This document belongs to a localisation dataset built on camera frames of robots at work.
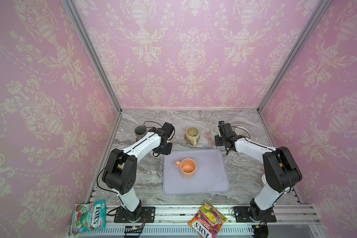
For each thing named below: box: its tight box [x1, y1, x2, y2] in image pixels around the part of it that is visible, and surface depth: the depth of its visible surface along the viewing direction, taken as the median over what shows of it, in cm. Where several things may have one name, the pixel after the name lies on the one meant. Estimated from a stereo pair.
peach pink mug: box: [175, 158, 197, 179], surface depth 85 cm
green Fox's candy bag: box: [68, 199, 107, 237], surface depth 74 cm
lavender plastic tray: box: [163, 148, 231, 196], surface depth 89 cm
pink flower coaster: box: [203, 131, 216, 147], surface depth 107 cm
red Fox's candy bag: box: [187, 200, 228, 238], surface depth 71 cm
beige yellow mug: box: [185, 126, 201, 148], surface depth 97 cm
